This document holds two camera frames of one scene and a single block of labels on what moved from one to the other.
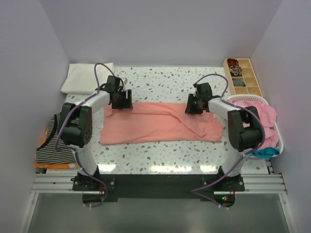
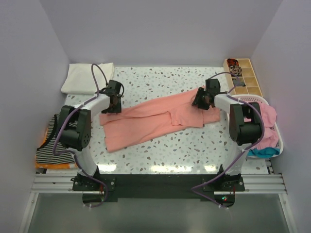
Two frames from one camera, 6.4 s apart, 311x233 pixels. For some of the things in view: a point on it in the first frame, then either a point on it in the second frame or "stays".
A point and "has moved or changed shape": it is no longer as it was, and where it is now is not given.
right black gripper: (189, 108) to (200, 91)
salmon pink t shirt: (158, 122) has moved or changed shape
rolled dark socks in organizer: (235, 69) stays
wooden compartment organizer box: (251, 87) stays
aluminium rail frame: (59, 183) stays
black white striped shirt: (47, 153) stays
